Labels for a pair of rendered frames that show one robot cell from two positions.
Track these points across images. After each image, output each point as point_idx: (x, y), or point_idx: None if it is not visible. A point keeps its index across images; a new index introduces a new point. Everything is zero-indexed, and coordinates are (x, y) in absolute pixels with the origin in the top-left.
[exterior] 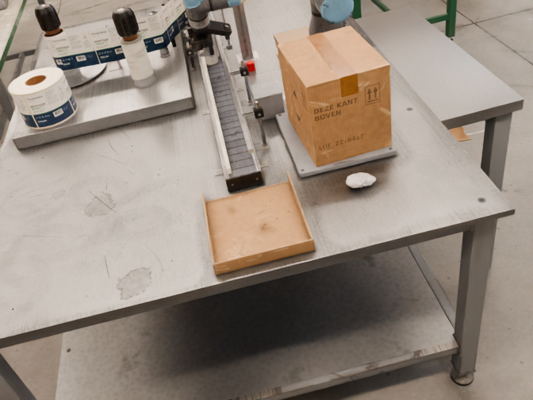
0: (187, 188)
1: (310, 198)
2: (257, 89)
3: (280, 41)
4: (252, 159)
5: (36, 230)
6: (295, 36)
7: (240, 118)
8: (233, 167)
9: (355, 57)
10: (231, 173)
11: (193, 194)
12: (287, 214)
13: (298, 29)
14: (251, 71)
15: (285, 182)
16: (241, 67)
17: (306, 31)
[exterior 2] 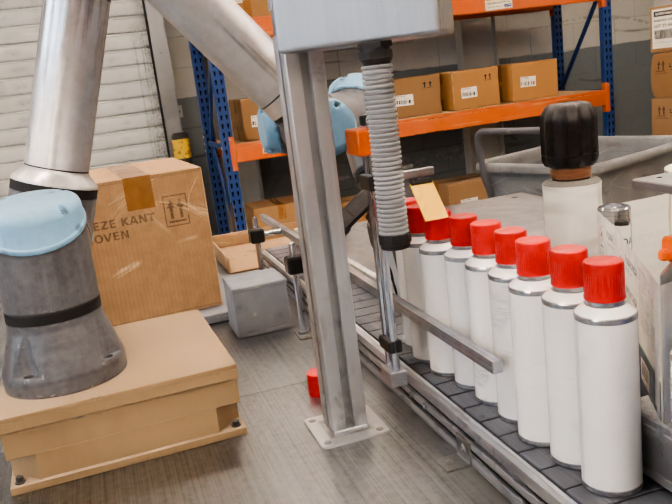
0: (364, 258)
1: None
2: (269, 276)
3: (215, 345)
4: (272, 253)
5: (531, 222)
6: (169, 358)
7: (281, 225)
8: (297, 247)
9: (95, 172)
10: None
11: (353, 256)
12: (234, 258)
13: (152, 378)
14: None
15: (235, 271)
16: (297, 255)
17: (129, 374)
